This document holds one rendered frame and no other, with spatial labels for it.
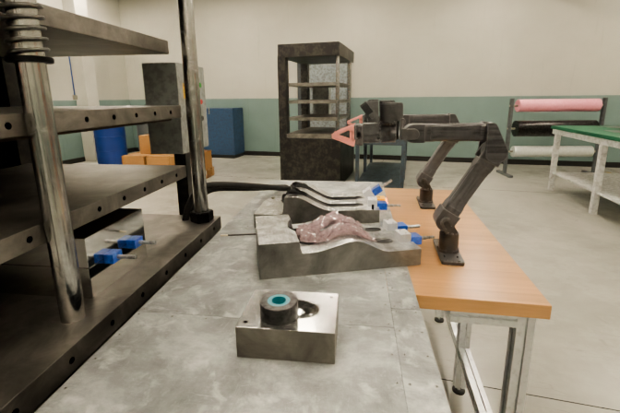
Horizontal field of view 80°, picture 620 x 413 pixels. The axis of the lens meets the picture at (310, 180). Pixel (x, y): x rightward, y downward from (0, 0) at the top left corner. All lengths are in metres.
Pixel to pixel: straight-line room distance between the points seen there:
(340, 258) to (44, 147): 0.80
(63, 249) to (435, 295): 0.93
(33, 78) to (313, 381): 0.84
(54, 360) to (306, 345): 0.53
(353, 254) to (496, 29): 7.25
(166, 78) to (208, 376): 1.29
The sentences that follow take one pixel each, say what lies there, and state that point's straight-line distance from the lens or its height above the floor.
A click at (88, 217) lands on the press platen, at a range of 1.17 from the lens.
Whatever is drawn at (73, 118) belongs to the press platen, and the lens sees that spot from 1.13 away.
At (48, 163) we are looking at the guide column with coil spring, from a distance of 1.00.
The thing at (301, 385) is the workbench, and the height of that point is 0.80.
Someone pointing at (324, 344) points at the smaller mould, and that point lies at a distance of 0.79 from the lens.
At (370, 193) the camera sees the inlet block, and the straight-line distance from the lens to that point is 1.59.
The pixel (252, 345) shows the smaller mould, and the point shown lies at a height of 0.83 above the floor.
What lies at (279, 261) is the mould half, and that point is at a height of 0.85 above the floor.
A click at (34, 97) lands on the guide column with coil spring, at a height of 1.32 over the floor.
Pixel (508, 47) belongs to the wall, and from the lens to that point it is 8.13.
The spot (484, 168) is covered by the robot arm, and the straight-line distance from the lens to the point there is 1.27.
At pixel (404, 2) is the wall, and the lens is 8.12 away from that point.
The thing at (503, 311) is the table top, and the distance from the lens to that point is 1.13.
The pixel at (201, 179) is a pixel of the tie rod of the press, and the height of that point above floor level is 0.98.
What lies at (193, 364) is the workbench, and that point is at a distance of 0.85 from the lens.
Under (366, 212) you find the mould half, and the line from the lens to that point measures 1.45.
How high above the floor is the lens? 1.32
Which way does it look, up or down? 13 degrees down
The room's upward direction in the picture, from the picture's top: 1 degrees counter-clockwise
